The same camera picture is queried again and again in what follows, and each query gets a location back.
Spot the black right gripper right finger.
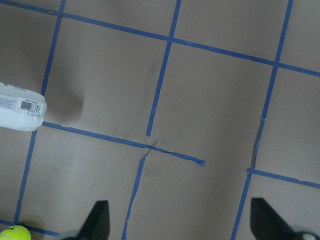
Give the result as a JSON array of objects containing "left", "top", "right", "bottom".
[{"left": 250, "top": 197, "right": 295, "bottom": 240}]

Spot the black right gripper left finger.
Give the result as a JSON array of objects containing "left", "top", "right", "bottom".
[{"left": 77, "top": 200, "right": 110, "bottom": 240}]

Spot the clear tennis ball can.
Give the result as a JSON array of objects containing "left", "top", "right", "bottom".
[{"left": 0, "top": 82, "right": 47, "bottom": 132}]

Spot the tennis ball near right base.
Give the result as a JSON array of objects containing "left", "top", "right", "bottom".
[{"left": 0, "top": 225, "right": 32, "bottom": 240}]

